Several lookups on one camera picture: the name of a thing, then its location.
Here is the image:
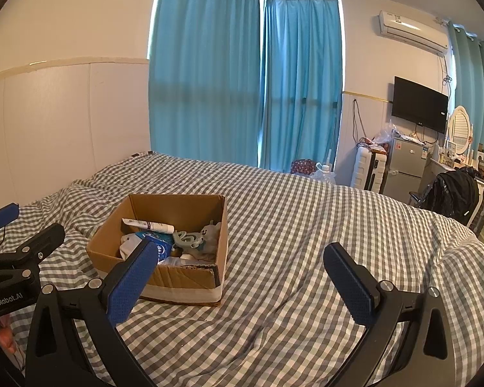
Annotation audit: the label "white headboard panel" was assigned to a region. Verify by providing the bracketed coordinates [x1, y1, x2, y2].
[0, 58, 152, 214]

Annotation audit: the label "grey green rubber toy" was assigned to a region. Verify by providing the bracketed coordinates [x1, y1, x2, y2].
[173, 230, 205, 251]

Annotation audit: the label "white suitcase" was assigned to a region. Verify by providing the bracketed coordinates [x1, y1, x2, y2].
[351, 145, 389, 193]

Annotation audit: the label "black wall television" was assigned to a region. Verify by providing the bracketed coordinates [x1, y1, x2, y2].
[391, 76, 449, 134]

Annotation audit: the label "person's left hand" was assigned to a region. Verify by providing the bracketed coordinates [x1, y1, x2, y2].
[0, 314, 20, 356]

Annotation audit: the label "blue white tissue packet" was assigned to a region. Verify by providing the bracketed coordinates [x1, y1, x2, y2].
[136, 232, 175, 259]

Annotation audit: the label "clear water bottle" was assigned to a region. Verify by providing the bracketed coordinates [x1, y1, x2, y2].
[312, 149, 337, 184]

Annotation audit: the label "white socks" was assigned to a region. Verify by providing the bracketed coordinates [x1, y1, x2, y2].
[119, 234, 143, 259]

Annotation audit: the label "wide blue curtain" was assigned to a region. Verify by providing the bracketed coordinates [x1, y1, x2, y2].
[148, 0, 267, 168]

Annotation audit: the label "white plush toy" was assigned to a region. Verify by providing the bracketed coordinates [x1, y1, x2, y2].
[199, 221, 222, 261]

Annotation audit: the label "brown cardboard box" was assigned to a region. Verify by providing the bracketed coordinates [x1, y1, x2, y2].
[86, 193, 229, 307]

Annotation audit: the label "white oval mirror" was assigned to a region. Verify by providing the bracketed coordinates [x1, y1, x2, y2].
[447, 105, 474, 158]

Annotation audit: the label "white tube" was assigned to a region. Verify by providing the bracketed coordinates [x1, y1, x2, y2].
[122, 218, 175, 234]

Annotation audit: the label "black backpack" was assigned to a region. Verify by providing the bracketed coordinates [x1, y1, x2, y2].
[430, 168, 481, 223]

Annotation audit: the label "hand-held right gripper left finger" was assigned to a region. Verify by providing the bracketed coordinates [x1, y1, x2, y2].
[24, 239, 160, 387]

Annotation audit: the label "floral bag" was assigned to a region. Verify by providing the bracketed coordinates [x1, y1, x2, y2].
[291, 159, 318, 176]

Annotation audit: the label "white air conditioner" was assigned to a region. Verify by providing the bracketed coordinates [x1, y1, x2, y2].
[378, 10, 450, 56]

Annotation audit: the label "white dressing table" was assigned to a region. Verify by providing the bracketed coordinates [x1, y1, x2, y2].
[429, 156, 466, 194]

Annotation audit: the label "grey small fridge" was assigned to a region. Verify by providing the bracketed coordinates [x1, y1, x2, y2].
[383, 135, 432, 204]

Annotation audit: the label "dark suitcase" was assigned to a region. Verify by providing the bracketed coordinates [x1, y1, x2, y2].
[465, 177, 484, 234]

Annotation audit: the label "teal curtain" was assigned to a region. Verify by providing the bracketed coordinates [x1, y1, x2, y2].
[447, 20, 484, 158]

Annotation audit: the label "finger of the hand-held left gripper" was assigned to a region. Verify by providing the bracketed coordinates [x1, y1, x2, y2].
[0, 223, 66, 271]
[0, 203, 20, 235]

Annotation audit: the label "narrow blue curtain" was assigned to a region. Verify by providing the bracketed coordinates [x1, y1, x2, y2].
[260, 0, 344, 174]

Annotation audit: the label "clear plastic bag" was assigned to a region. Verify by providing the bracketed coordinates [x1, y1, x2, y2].
[159, 256, 194, 267]

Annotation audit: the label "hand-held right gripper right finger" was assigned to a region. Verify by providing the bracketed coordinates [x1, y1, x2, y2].
[323, 243, 461, 387]

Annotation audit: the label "black wall cable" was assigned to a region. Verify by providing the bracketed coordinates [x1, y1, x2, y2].
[351, 99, 369, 146]

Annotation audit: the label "crumpled plastic bag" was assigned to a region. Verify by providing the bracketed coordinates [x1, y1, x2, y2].
[373, 121, 400, 146]

